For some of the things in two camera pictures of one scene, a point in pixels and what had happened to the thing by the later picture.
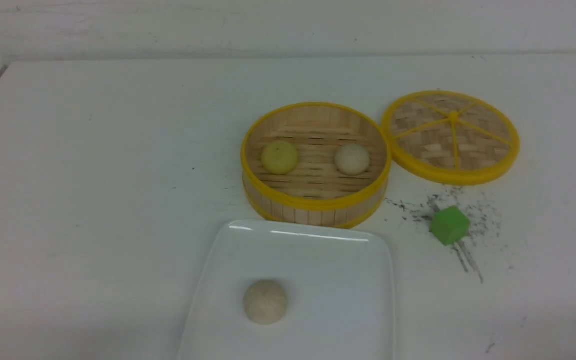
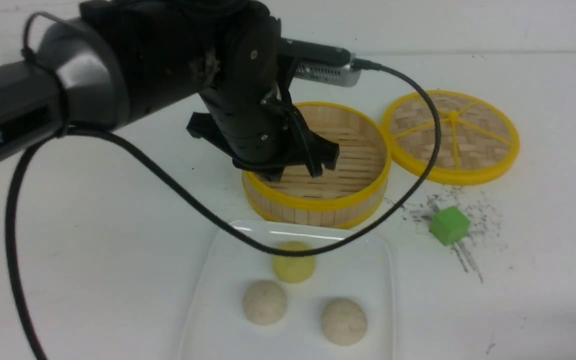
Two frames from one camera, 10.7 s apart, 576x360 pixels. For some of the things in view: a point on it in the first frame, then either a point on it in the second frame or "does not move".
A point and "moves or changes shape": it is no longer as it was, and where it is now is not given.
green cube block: [449, 224] does not move
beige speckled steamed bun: [265, 301] does not move
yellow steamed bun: [279, 157] moves or changes shape
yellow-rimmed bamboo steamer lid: [453, 137] does not move
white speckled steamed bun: [352, 159] → [343, 322]
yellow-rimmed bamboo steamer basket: [315, 164] does not move
